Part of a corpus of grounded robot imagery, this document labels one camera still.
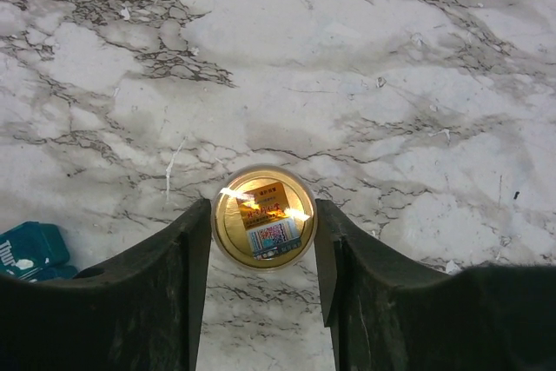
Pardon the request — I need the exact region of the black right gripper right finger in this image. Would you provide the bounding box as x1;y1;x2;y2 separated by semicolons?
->
314;200;555;370

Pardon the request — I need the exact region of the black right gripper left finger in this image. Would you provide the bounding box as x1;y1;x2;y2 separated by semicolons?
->
1;199;211;370

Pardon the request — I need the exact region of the teal pill organizer box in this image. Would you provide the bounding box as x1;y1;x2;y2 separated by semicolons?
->
1;222;78;282

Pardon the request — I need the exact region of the clear pill bottle gold lid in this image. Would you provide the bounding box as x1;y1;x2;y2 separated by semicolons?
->
210;164;318;273

